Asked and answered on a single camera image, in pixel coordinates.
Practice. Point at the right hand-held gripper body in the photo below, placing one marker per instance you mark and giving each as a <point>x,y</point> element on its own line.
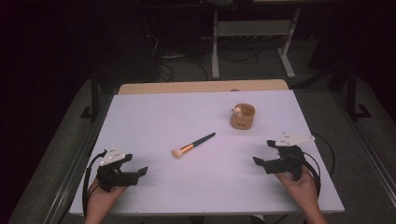
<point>288,163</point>

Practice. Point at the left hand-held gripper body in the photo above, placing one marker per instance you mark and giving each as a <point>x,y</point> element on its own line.
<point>109,177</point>

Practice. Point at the person's left hand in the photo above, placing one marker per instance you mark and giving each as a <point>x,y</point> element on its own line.
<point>102,199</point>

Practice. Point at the person's right hand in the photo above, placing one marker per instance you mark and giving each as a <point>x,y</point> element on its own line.
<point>300,193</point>

